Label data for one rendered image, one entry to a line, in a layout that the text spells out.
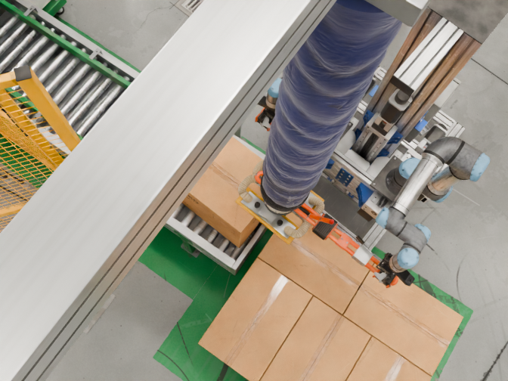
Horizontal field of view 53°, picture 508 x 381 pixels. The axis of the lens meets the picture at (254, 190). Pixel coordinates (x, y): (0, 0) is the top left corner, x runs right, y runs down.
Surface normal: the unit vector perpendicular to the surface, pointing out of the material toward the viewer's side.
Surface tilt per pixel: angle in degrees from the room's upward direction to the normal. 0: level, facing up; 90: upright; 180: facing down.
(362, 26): 94
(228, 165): 0
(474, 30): 0
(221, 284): 0
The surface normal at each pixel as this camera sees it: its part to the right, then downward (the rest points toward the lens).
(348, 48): -0.14, 0.85
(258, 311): 0.05, -0.30
